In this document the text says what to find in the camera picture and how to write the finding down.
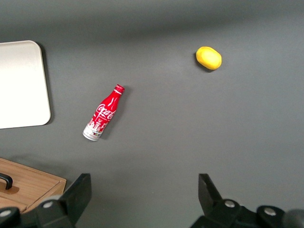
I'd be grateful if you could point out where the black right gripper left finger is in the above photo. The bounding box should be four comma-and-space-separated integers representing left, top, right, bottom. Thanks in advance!
0, 173, 92, 228

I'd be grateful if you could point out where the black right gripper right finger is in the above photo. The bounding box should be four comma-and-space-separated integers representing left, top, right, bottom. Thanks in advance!
190, 173, 289, 228

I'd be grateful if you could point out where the wooden drawer cabinet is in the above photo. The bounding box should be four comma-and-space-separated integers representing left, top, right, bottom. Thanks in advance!
0, 157, 67, 214

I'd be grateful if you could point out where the red Coca-Cola bottle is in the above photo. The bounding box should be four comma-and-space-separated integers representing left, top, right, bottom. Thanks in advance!
82, 84, 125, 142

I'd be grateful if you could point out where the beige plastic tray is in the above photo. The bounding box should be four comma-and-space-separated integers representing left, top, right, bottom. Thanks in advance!
0, 40, 51, 130

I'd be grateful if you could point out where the yellow lemon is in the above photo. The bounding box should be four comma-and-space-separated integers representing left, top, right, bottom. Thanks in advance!
195, 46, 222, 70

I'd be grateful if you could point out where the black lower drawer handle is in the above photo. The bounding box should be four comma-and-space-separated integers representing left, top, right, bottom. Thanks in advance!
0, 172, 13, 190

